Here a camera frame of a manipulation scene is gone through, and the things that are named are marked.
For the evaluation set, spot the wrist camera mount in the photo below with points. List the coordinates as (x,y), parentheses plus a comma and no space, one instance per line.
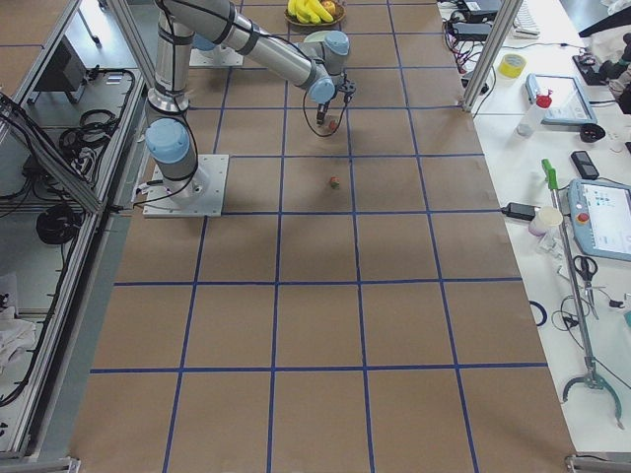
(321,113)

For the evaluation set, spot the white paper cup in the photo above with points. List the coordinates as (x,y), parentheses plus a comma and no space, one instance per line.
(545,219)

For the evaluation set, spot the teach pendant far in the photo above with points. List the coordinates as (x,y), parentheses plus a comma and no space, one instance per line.
(570,105)

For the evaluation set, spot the black power adapter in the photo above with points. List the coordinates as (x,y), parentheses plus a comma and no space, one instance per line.
(519,211)

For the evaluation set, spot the yellow tape roll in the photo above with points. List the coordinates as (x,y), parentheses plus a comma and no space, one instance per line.
(511,65)

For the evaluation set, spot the reacher grabber tool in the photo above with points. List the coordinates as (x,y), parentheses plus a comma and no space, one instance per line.
(591,378)

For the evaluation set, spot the clear squeeze bottle red cap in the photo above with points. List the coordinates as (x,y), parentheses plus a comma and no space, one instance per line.
(532,119)

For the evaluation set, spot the teach pendant near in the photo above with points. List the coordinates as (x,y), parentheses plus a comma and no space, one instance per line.
(600,218)

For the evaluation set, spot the yellow banana bunch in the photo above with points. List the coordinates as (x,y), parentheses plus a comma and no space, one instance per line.
(308,12)

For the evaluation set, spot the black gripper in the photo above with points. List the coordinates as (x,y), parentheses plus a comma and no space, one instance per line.
(323,106)

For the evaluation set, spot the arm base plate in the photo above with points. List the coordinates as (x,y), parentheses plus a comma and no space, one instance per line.
(218,57)
(203,196)

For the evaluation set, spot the light green plate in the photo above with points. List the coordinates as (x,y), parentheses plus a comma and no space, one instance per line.
(316,37)

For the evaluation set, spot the aluminium frame post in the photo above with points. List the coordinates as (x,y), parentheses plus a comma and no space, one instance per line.
(495,40)

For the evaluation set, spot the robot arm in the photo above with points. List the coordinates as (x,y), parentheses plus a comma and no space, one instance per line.
(199,45)

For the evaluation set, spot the black scissors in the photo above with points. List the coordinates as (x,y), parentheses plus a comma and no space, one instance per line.
(586,268)

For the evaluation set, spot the teach pendant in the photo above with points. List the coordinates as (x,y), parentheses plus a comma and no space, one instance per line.
(570,105)
(600,218)

